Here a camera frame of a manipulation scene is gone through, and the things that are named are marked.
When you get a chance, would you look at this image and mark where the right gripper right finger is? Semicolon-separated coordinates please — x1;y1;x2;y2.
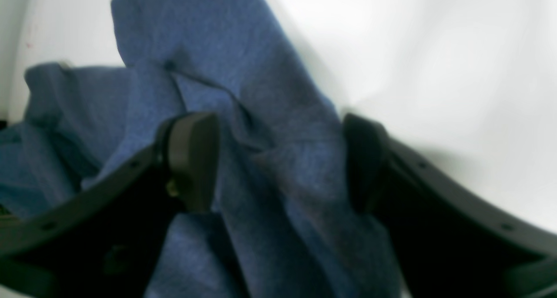
343;114;557;298

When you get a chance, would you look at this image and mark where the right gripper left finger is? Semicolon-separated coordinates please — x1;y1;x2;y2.
0;112;220;298

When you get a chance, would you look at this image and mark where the dark blue T-shirt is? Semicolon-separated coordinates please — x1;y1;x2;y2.
1;0;400;298

